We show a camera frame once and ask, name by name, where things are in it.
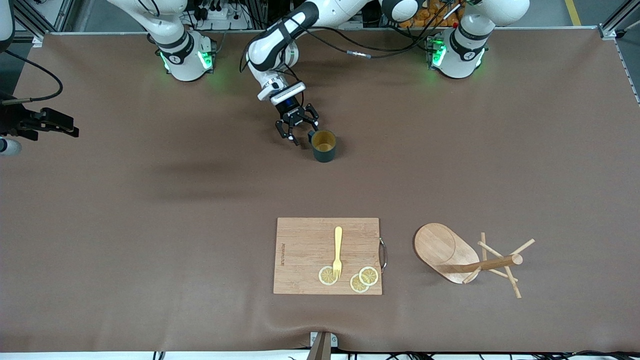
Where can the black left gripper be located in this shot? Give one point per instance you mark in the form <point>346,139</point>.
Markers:
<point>295,114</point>

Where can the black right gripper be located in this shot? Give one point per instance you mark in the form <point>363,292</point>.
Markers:
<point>19,120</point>

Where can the dark teal cup yellow inside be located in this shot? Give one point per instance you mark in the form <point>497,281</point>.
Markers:
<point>325,155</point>

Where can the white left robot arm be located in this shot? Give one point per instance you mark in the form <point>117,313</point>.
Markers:
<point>462,62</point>

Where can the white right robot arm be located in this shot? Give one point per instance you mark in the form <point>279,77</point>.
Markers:
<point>182,67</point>

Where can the wooden mug tree rack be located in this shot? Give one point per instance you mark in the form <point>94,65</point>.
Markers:
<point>440,250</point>

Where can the yellow plastic fork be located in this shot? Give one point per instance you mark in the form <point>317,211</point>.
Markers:
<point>338,240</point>

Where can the white power strip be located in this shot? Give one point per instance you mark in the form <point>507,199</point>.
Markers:
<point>220,15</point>

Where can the lemon slice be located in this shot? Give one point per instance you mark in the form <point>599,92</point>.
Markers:
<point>325,276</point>
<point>370,275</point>
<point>356,286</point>

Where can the brown table mat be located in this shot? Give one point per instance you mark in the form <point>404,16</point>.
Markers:
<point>200,250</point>

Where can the bag of orange snacks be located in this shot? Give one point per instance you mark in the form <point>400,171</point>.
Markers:
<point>425,19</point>

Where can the aluminium frame profile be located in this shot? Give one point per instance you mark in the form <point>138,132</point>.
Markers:
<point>617,27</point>
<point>45,15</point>

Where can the aluminium camera mast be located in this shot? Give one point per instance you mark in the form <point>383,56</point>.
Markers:
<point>322,347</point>

